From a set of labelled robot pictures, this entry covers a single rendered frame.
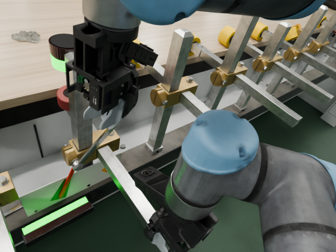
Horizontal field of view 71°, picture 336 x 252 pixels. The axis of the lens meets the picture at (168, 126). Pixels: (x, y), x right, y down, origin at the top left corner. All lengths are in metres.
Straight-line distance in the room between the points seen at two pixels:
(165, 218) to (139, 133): 0.61
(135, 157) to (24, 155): 0.35
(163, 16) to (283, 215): 0.21
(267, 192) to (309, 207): 0.04
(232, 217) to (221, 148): 1.42
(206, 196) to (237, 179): 0.05
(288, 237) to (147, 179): 0.26
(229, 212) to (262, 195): 1.37
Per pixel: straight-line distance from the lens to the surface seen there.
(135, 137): 0.97
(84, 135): 0.57
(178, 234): 0.42
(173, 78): 0.61
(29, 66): 0.82
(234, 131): 0.26
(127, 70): 0.36
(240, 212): 1.69
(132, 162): 0.79
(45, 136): 0.85
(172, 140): 0.89
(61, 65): 0.49
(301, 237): 0.26
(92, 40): 0.31
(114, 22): 0.31
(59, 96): 0.69
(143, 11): 0.18
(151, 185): 0.42
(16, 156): 0.88
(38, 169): 0.89
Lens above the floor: 1.34
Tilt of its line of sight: 43 degrees down
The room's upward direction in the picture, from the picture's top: 17 degrees clockwise
